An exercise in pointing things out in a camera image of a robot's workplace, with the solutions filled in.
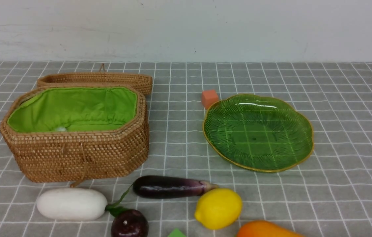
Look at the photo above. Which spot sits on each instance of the dark purple plum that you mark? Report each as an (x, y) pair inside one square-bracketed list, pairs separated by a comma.
[(130, 223)]

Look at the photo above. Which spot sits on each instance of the green foam block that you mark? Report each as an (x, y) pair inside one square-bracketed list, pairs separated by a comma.
[(176, 233)]

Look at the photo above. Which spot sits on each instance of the grey checked tablecloth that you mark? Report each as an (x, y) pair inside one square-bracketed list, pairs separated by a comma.
[(329, 195)]

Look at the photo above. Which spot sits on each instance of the woven wicker basket lid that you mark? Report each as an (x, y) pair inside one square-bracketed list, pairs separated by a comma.
[(140, 82)]

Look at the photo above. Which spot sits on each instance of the orange foam cube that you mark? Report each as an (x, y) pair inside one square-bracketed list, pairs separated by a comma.
[(208, 98)]

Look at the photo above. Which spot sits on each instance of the yellow lemon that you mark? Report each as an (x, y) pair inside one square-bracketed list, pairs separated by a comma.
[(218, 208)]

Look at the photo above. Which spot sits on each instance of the woven wicker basket green lining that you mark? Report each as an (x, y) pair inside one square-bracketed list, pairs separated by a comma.
[(78, 133)]

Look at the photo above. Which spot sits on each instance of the green glass leaf plate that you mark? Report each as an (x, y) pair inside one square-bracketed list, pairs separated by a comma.
[(258, 133)]

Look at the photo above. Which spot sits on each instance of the orange yellow mango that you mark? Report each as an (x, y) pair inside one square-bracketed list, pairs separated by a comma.
[(262, 228)]

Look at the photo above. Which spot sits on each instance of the white radish with green leaves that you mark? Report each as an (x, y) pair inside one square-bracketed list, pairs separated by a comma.
[(75, 204)]

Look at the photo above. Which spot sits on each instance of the purple eggplant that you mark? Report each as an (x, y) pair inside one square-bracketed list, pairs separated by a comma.
[(163, 187)]

